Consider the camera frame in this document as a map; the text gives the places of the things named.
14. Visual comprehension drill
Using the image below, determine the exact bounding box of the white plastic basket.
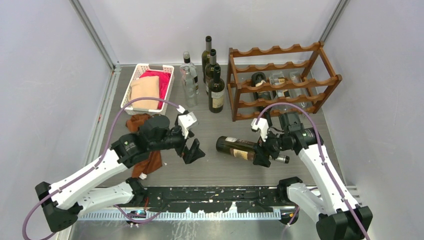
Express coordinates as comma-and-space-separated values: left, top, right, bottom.
120, 63, 175, 115

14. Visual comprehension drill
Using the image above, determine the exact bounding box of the clear bottle black cap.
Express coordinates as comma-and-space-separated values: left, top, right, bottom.
179, 51, 199, 95

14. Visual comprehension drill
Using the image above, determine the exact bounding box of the brown wooden wine rack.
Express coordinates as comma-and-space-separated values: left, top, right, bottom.
226, 41, 343, 122

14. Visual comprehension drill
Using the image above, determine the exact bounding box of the tall slim clear bottle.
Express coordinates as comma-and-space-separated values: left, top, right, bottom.
182, 66, 198, 107

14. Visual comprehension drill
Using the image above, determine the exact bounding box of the pink red cloth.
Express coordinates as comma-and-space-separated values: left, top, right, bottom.
139, 70, 171, 100

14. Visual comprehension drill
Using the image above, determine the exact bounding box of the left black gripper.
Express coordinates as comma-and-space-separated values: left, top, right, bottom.
149, 122, 205, 163

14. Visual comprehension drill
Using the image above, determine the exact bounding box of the brown cloth on table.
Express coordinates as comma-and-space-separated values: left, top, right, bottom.
125, 113, 163, 178

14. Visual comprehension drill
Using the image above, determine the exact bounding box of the dark wine bottle back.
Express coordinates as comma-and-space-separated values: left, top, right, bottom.
201, 35, 212, 75

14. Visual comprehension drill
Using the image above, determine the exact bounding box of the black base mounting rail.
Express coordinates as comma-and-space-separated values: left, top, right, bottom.
119, 186, 296, 214

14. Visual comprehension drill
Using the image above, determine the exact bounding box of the dark wine bottle front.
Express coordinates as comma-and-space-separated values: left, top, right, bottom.
250, 71, 276, 112

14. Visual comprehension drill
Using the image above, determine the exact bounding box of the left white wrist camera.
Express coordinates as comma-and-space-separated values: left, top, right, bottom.
177, 112, 199, 139

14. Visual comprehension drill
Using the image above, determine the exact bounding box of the dark wine bottle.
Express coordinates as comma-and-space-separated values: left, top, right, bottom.
205, 48, 219, 95
201, 35, 212, 75
208, 65, 225, 113
250, 71, 276, 112

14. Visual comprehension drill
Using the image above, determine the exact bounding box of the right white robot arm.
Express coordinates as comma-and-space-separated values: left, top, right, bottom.
251, 111, 373, 240

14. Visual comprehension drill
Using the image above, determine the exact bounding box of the clear glass wine bottle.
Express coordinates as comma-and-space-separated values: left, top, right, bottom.
289, 71, 310, 110

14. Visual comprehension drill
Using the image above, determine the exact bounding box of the beige folded cloth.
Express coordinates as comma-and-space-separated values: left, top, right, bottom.
129, 76, 160, 110

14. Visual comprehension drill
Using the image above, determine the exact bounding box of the brown bottle gold cap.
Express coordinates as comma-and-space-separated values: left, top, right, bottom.
215, 136, 290, 164

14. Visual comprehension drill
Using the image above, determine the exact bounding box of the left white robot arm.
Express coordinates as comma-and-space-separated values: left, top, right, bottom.
35, 111, 206, 233

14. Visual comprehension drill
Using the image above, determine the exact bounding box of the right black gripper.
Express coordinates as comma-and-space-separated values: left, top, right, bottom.
253, 125, 292, 167

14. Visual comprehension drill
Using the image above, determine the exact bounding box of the clear square liquor bottle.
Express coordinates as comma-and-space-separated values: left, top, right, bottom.
268, 71, 294, 100

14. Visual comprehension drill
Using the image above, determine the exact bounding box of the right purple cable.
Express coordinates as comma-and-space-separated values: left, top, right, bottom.
255, 101, 372, 240

